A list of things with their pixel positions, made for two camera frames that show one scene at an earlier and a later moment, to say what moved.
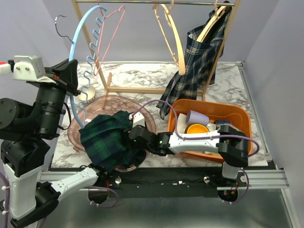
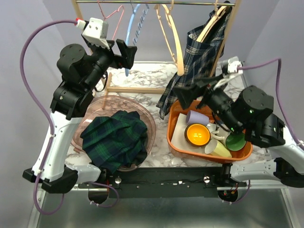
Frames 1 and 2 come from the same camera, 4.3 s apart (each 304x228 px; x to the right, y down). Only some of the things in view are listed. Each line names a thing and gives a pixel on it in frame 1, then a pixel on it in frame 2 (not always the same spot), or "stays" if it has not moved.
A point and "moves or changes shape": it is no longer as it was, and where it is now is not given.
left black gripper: (66, 72) -> (127, 56)
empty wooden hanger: (156, 8) stays
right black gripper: (135, 144) -> (186, 94)
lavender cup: (194, 117) stays
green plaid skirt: (107, 141) stays
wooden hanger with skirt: (220, 11) stays
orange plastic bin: (215, 110) stays
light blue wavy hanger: (87, 71) moves or changes shape
